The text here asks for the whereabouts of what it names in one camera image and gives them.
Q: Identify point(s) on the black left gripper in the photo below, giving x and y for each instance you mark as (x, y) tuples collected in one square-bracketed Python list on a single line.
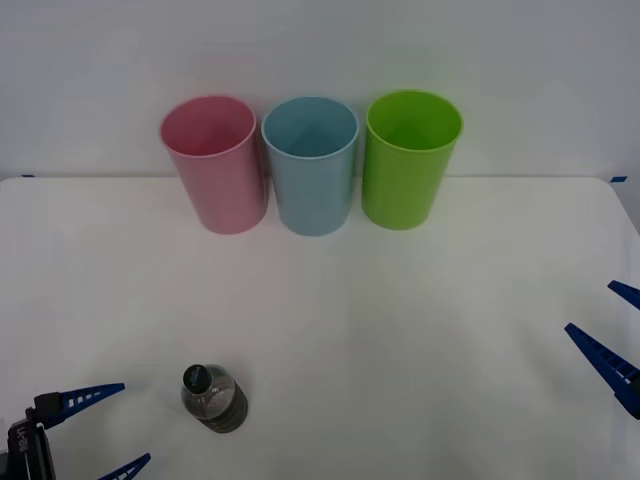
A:
[(27, 455)]

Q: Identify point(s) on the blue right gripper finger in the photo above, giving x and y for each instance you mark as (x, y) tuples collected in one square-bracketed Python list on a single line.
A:
[(627, 292), (607, 362)]

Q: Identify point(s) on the green plastic waste bin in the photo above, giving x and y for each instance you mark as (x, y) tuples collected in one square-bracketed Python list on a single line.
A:
[(400, 190)]

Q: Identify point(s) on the pink plastic waste bin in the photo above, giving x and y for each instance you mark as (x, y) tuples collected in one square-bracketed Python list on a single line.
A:
[(225, 195)]

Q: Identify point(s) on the pale blue plastic waste bin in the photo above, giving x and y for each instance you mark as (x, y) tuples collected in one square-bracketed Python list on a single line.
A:
[(312, 200)]

